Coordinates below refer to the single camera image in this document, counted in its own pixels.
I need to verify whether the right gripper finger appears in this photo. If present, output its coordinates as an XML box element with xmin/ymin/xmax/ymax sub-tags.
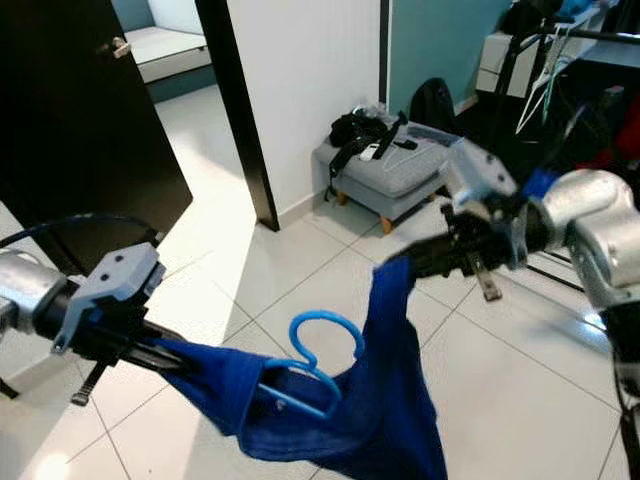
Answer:
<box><xmin>390</xmin><ymin>250</ymin><xmax>469</xmax><ymax>281</ymax></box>
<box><xmin>405</xmin><ymin>232</ymin><xmax>471</xmax><ymax>257</ymax></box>

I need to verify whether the blue wire hanger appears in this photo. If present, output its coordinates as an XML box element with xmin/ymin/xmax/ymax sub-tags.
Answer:
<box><xmin>255</xmin><ymin>310</ymin><xmax>367</xmax><ymax>421</ymax></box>

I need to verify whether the blue garment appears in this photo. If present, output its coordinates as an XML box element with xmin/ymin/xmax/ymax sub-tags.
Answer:
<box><xmin>160</xmin><ymin>255</ymin><xmax>451</xmax><ymax>480</ymax></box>

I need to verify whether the grey ottoman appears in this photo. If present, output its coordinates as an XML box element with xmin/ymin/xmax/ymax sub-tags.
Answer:
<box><xmin>313</xmin><ymin>120</ymin><xmax>461</xmax><ymax>235</ymax></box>

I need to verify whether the black backpack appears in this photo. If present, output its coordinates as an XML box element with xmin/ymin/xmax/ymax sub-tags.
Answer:
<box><xmin>407</xmin><ymin>77</ymin><xmax>459</xmax><ymax>136</ymax></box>

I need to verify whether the white drawer cabinet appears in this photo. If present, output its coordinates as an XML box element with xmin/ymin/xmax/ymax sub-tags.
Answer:
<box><xmin>476</xmin><ymin>30</ymin><xmax>561</xmax><ymax>99</ymax></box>

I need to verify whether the black door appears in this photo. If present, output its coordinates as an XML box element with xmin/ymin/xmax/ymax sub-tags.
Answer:
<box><xmin>0</xmin><ymin>0</ymin><xmax>195</xmax><ymax>301</ymax></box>

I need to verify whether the black clothes rack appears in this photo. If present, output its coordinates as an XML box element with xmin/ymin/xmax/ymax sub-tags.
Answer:
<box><xmin>490</xmin><ymin>0</ymin><xmax>640</xmax><ymax>301</ymax></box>

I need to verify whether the white mattress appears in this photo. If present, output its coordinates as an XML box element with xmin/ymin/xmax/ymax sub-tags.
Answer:
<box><xmin>125</xmin><ymin>25</ymin><xmax>213</xmax><ymax>101</ymax></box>

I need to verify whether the right gripper beige strap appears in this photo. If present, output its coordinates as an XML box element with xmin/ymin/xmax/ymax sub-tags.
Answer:
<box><xmin>465</xmin><ymin>255</ymin><xmax>504</xmax><ymax>303</ymax></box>

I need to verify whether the left gripper black strap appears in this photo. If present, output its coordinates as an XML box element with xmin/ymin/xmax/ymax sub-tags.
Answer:
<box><xmin>71</xmin><ymin>360</ymin><xmax>108</xmax><ymax>407</ymax></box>

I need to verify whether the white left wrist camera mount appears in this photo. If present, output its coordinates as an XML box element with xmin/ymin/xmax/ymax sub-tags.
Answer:
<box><xmin>52</xmin><ymin>243</ymin><xmax>167</xmax><ymax>354</ymax></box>

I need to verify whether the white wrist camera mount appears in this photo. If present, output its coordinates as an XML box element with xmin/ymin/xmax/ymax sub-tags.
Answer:
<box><xmin>438</xmin><ymin>138</ymin><xmax>523</xmax><ymax>216</ymax></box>
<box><xmin>52</xmin><ymin>243</ymin><xmax>167</xmax><ymax>354</ymax></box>

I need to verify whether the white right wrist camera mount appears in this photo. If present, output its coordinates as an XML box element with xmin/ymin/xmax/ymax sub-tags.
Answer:
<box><xmin>438</xmin><ymin>138</ymin><xmax>523</xmax><ymax>216</ymax></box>

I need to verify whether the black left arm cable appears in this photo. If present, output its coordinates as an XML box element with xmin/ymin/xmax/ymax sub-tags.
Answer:
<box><xmin>0</xmin><ymin>213</ymin><xmax>161</xmax><ymax>251</ymax></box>

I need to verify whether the black strapped bag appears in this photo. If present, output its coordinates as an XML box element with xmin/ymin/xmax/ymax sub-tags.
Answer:
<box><xmin>328</xmin><ymin>108</ymin><xmax>411</xmax><ymax>179</ymax></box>

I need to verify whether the black door frame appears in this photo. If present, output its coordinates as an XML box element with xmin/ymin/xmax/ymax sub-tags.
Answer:
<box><xmin>195</xmin><ymin>0</ymin><xmax>281</xmax><ymax>233</ymax></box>

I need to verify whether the silver door handle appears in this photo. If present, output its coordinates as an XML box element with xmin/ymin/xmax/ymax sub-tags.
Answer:
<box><xmin>98</xmin><ymin>37</ymin><xmax>132</xmax><ymax>59</ymax></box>

